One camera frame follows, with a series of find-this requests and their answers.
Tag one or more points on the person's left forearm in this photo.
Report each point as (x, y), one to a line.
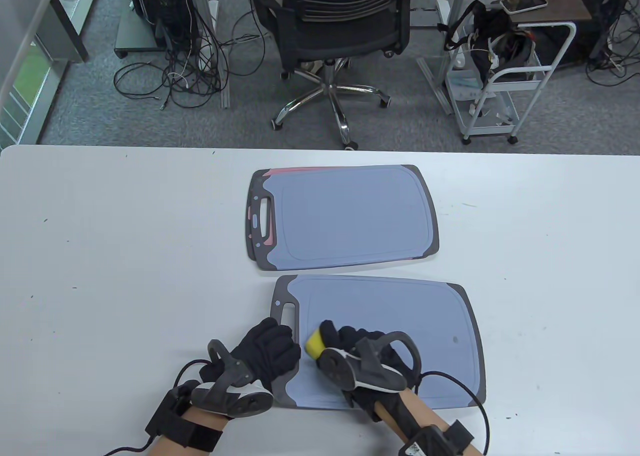
(200, 426)

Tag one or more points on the black bag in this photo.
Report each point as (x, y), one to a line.
(492, 30)

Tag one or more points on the grey window frame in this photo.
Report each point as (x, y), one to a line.
(30, 120)

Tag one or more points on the grey floor plate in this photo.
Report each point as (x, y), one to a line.
(425, 19)

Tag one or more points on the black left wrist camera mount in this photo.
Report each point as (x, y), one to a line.
(170, 421)

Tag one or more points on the black office chair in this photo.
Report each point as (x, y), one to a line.
(345, 25)

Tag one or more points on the pink cutting board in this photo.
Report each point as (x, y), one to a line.
(290, 170)

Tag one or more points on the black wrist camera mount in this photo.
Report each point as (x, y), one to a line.
(430, 441)
(170, 421)

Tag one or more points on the grey hand controller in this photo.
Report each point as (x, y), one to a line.
(245, 403)
(335, 366)

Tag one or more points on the person's left hand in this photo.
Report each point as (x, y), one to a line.
(267, 348)

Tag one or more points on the pale blue packet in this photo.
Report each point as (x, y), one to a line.
(462, 83)

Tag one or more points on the yellow sponge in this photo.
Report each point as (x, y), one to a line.
(315, 343)

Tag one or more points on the black computer rack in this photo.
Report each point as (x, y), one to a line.
(170, 5)

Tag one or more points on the blue cutting board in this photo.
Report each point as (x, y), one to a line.
(430, 316)
(350, 215)

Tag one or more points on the person's right hand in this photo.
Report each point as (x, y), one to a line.
(350, 338)

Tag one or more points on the grey left hand controller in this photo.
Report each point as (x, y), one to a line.
(245, 403)

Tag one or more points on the white smartphone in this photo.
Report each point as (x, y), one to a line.
(522, 2)

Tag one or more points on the grey right hand controller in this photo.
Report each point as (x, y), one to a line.
(335, 366)

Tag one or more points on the person's right forearm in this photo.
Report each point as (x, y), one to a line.
(415, 411)

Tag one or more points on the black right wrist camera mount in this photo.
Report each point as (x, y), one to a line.
(430, 441)

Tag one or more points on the white utility cart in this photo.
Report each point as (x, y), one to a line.
(520, 74)

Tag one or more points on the grey stand base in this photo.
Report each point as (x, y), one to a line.
(132, 33)

